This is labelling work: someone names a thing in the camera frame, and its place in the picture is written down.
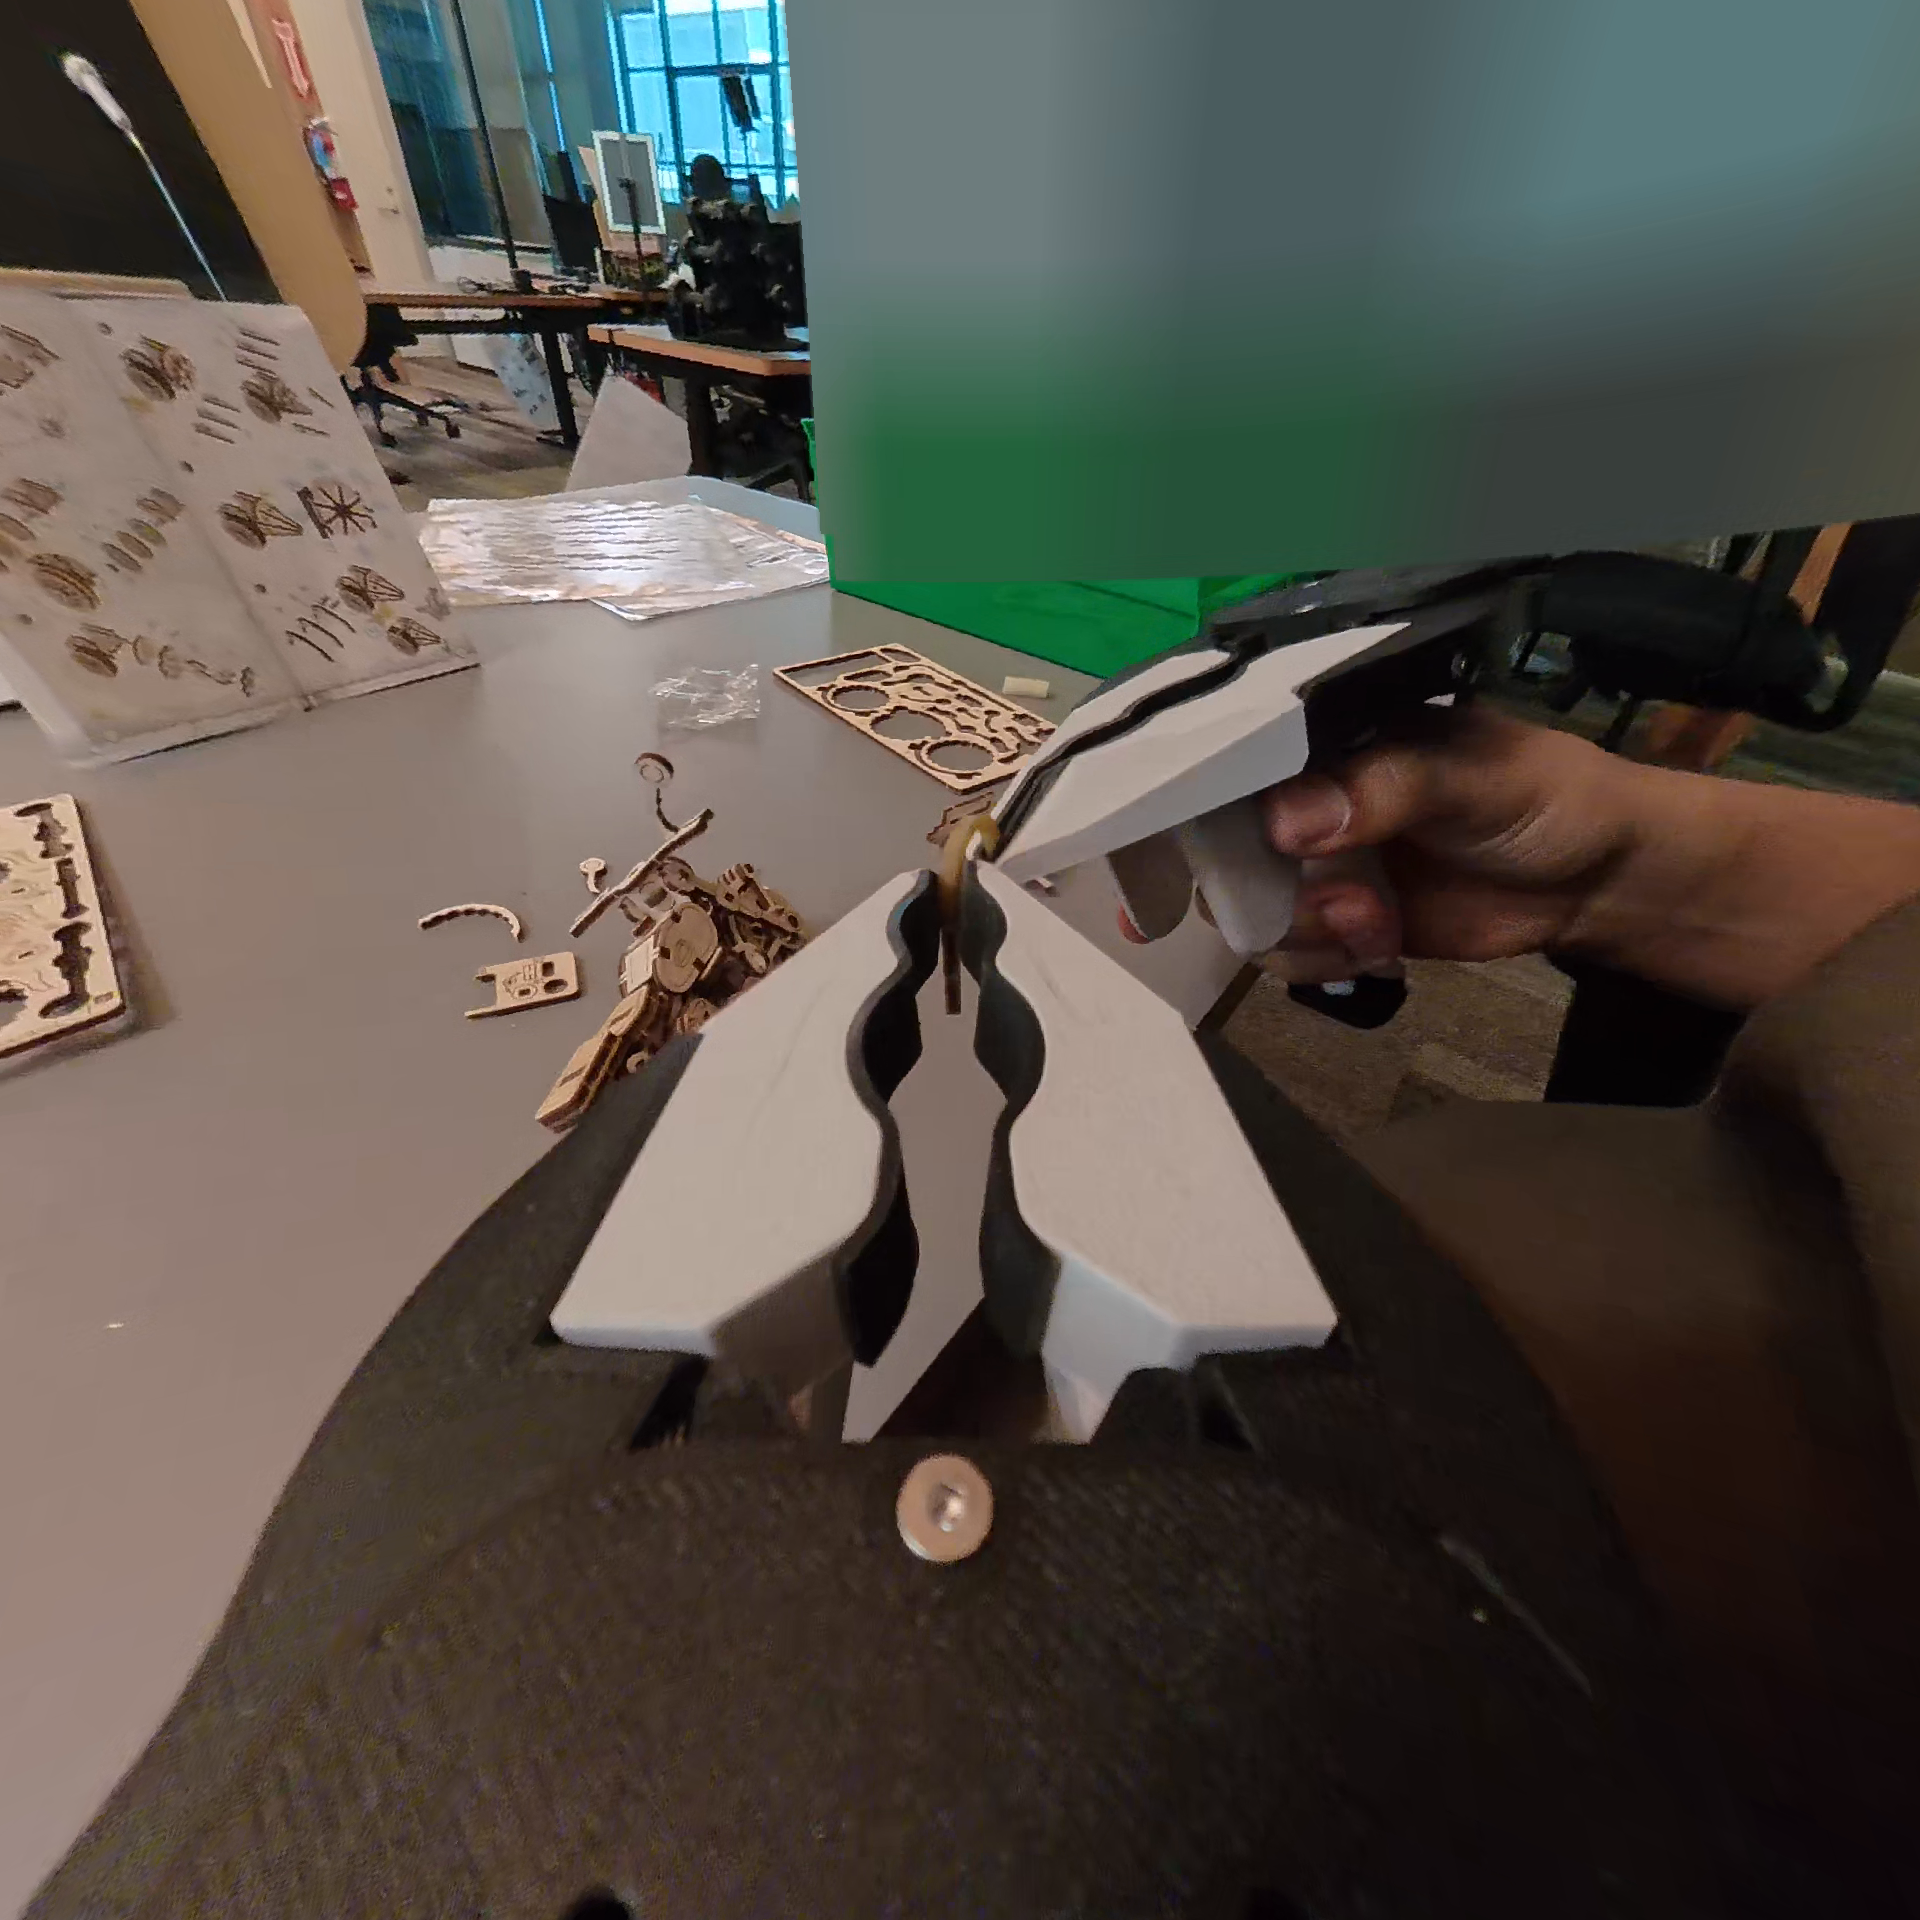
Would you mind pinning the large clear plastic sheet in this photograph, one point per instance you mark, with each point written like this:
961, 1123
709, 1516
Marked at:
601, 548

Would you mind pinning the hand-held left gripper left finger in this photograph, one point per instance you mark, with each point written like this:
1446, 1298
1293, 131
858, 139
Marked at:
720, 1184

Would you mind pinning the curved wooden strip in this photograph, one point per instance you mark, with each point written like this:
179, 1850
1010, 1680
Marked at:
474, 914

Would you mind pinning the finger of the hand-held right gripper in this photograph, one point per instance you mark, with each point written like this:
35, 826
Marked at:
1124, 694
1186, 765

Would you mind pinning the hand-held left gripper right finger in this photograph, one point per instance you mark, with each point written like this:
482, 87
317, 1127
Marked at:
1156, 1199

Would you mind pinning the wooden sheet with round cutouts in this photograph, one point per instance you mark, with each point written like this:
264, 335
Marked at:
811, 682

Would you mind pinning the wooden motorcycle model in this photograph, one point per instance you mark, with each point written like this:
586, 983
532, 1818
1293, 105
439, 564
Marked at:
689, 958

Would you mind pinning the small wooden plate part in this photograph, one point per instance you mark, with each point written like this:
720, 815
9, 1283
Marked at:
525, 988

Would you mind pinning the small clear plastic bag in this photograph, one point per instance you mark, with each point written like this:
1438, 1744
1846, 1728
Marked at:
707, 699

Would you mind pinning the white-tipped pole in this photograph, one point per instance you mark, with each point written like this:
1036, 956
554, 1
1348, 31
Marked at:
136, 153

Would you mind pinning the wooden sheet with frame cutout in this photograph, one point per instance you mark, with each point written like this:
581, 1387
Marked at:
61, 930

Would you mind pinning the grey triangular board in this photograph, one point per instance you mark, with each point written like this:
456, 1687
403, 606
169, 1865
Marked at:
631, 444

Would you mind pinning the tan curved panel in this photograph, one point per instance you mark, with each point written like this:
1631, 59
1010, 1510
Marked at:
256, 179

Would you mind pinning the instruction booklet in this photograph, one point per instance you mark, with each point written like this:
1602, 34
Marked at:
225, 524

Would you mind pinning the green plastic bin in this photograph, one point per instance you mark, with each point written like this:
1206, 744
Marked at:
1020, 625

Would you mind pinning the white board on stand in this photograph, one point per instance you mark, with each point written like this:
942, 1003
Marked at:
629, 179

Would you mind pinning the wooden office desk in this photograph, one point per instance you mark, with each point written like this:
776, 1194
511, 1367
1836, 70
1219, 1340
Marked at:
707, 348
482, 298

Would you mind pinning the grey desk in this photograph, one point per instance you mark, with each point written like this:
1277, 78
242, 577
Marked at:
299, 1199

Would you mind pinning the person's right hand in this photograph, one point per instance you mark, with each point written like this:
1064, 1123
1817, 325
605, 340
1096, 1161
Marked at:
1469, 840

